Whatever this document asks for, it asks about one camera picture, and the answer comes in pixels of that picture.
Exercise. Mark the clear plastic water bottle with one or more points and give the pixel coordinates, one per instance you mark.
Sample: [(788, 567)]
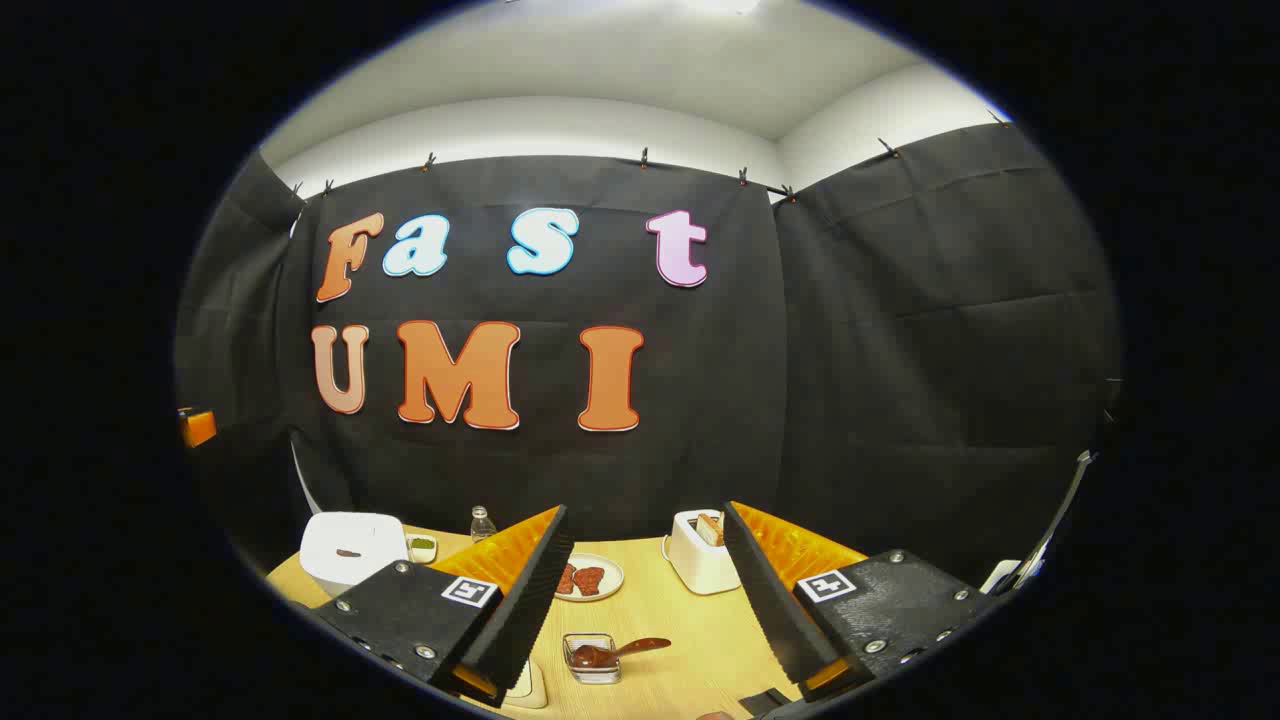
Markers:
[(482, 526)]

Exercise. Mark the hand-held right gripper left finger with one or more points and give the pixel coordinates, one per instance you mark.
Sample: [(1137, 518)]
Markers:
[(530, 610)]

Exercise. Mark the toasted bread slice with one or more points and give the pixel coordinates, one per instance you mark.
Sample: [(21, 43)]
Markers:
[(710, 528)]

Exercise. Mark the brown wooden spoon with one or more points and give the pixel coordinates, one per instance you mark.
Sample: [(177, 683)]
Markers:
[(595, 657)]

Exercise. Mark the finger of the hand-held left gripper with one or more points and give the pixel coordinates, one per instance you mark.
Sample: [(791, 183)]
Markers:
[(198, 428)]

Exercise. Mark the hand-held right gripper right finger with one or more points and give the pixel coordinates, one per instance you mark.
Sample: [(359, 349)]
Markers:
[(775, 610)]

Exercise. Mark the black backdrop cloth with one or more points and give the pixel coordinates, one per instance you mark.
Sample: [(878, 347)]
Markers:
[(800, 400)]

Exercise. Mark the small white seasoning dish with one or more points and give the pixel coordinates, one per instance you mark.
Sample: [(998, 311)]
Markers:
[(422, 547)]

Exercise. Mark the red meat piece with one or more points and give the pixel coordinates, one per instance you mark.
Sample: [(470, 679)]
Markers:
[(566, 580), (590, 580)]

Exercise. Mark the white rice cooker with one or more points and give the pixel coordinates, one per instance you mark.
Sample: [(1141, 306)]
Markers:
[(350, 540)]

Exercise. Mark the white toaster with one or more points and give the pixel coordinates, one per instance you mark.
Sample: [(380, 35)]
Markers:
[(700, 568)]

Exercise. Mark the white round plate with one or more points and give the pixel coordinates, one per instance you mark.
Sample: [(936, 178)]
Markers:
[(612, 575)]

